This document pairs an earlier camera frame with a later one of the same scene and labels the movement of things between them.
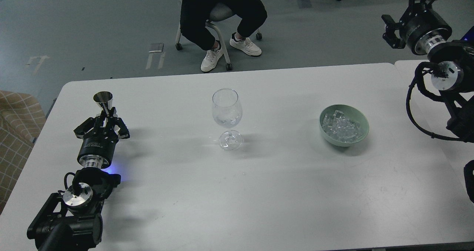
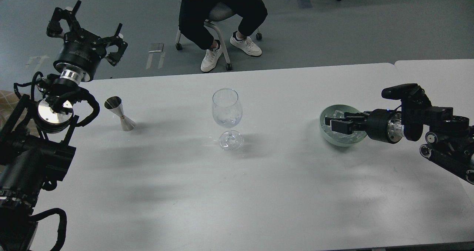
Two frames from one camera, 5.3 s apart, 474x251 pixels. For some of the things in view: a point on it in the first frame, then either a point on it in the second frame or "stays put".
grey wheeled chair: [218, 12] stays put
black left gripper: [98, 144] → [81, 52]
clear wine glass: [227, 110] stays put
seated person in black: [200, 3] stays put
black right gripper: [420, 25] → [383, 124]
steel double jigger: [105, 98] → [114, 103]
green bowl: [343, 125] stays put
